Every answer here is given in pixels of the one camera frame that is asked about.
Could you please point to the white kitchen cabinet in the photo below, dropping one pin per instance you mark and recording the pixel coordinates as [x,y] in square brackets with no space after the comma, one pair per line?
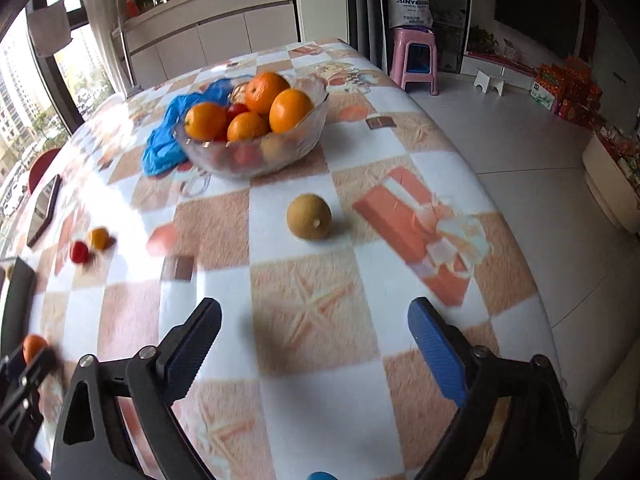
[220,35]

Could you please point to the black television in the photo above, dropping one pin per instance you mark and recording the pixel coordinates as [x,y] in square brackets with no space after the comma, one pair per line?
[540,10]

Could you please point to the pink plastic stool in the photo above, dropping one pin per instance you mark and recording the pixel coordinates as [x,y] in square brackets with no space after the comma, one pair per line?
[400,60]

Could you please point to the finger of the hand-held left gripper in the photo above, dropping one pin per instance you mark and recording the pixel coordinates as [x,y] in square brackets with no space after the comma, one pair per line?
[40,367]
[7,367]

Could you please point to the small orange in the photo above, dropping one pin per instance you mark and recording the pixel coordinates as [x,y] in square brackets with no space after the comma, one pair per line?
[98,238]
[34,347]

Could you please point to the red plastic chair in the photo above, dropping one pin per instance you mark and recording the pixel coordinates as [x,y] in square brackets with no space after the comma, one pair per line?
[42,165]

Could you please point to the small white stool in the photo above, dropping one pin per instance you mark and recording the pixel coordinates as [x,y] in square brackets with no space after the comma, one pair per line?
[489,81]

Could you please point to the green potted plant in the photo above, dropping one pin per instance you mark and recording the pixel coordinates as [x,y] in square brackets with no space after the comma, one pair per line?
[482,40]

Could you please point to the large orange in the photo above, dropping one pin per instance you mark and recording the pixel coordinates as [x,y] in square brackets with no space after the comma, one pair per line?
[265,92]
[205,121]
[291,110]
[247,126]

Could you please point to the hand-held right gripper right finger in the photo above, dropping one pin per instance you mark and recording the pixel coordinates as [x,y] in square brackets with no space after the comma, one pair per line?
[437,355]

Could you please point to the red smartphone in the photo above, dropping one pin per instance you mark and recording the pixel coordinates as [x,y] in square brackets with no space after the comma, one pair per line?
[44,208]

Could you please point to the crumpled blue plastic bag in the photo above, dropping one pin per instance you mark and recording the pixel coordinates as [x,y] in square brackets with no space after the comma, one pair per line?
[165,135]

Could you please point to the green white carton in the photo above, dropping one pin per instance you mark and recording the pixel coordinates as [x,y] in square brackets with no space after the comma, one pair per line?
[544,94]

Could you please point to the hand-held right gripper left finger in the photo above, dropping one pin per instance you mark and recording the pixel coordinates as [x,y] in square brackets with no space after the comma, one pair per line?
[192,355]

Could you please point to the white low cabinet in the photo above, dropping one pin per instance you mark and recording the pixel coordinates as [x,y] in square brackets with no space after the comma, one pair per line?
[495,65]

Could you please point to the clear glass bowl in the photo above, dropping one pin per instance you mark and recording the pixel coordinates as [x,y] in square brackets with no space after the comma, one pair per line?
[305,147]

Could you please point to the stack of orange cartons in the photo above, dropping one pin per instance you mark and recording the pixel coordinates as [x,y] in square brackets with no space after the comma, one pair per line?
[575,95]

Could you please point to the white hanging cloth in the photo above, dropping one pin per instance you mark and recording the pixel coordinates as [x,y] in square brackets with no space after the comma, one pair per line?
[48,27]

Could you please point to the white printed bag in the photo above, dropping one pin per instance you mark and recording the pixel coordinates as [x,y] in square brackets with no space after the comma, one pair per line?
[410,5]

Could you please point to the brown kiwi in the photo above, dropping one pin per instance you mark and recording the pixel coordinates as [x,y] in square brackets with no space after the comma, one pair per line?
[274,150]
[309,216]

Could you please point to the black window frame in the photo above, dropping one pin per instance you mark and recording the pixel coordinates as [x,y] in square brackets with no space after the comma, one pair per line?
[55,85]

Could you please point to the red cherry tomato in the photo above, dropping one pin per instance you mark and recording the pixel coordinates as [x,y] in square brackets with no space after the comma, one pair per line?
[237,108]
[79,251]
[245,154]

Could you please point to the white round cabinet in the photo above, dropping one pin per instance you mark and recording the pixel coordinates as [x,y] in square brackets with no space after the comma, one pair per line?
[607,185]

